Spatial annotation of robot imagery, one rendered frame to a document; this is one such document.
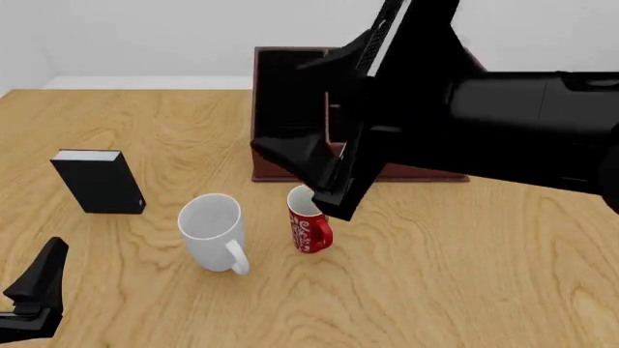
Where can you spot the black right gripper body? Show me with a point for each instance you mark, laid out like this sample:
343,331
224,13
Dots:
372,108

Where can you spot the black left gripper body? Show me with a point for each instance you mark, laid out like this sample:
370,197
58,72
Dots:
29,324

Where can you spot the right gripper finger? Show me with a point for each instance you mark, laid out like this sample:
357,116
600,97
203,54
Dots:
348,56
300,156

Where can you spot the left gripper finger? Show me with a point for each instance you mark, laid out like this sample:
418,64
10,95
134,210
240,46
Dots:
41,275

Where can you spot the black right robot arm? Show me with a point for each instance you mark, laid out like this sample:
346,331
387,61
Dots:
508,127

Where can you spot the red-brown desk caddy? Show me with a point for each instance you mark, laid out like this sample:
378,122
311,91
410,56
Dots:
285,178

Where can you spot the red patterned mug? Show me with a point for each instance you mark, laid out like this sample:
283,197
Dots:
304,232

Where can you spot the white mug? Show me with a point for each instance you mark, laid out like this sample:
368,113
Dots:
208,243

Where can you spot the black book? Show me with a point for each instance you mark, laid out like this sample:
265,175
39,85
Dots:
101,185

